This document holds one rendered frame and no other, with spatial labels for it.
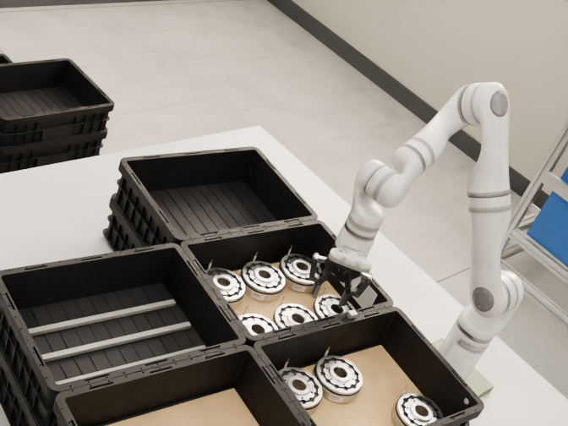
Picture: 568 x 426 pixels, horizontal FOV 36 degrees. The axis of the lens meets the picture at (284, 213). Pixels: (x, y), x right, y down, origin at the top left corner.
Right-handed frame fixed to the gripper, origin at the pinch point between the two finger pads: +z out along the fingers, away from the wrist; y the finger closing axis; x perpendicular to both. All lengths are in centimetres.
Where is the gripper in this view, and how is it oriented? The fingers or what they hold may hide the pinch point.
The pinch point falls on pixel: (329, 295)
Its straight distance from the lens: 191.2
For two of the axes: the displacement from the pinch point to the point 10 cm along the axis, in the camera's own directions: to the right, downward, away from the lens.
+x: -1.7, 5.3, -8.3
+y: -9.4, -3.5, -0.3
